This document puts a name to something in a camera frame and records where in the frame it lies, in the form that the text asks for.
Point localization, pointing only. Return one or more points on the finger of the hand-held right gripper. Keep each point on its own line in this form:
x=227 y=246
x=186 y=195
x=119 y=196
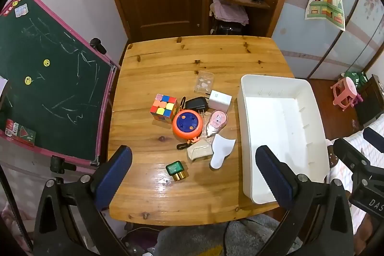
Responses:
x=351 y=157
x=375 y=137

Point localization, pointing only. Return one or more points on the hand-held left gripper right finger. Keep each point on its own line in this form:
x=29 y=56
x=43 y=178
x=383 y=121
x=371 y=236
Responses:
x=274 y=176

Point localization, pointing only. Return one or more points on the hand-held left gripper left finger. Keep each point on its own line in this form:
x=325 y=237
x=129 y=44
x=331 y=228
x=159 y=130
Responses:
x=114 y=173

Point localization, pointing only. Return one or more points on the white plastic bin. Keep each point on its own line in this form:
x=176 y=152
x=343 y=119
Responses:
x=270 y=124

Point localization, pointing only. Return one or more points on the green and gold small box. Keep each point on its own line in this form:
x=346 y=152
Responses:
x=176 y=170

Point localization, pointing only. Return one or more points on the multicoloured puzzle cube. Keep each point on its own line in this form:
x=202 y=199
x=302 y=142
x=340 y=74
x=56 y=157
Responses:
x=163 y=107

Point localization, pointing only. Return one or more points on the orange round reel with carabiner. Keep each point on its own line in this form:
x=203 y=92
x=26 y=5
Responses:
x=187 y=124

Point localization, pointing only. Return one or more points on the clear plastic box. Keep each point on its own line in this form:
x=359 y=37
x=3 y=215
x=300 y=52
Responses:
x=204 y=82

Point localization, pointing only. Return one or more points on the dark wooden cabinet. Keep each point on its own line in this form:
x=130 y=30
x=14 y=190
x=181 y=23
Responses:
x=372 y=103

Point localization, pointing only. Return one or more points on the black chalkboard knob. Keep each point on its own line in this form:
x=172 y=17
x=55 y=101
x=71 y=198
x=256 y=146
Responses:
x=60 y=164
x=97 y=44

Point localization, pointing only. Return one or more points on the pink plastic stool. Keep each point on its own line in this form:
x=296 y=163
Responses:
x=345 y=91

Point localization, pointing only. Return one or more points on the white plastic scoop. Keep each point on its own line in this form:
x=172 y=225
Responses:
x=221 y=151

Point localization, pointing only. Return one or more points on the green bag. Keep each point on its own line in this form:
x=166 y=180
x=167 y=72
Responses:
x=358 y=77

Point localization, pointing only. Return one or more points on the beige paper packet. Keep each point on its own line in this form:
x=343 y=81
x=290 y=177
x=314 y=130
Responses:
x=198 y=151

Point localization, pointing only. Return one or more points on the small white box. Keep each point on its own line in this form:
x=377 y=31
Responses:
x=220 y=100

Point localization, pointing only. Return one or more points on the grey fluffy rug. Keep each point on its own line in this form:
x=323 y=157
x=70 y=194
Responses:
x=195 y=239

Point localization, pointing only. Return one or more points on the black charger adapter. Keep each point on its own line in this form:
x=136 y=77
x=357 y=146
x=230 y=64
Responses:
x=196 y=103

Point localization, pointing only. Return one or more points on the yellow smiley magnet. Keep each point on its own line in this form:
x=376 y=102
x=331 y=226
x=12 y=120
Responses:
x=28 y=80
x=45 y=63

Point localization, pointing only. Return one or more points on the folded purple clothes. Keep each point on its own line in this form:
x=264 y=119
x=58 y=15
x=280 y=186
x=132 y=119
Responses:
x=228 y=11

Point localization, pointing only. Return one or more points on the green chalkboard with pink frame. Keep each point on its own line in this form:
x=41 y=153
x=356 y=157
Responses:
x=60 y=88

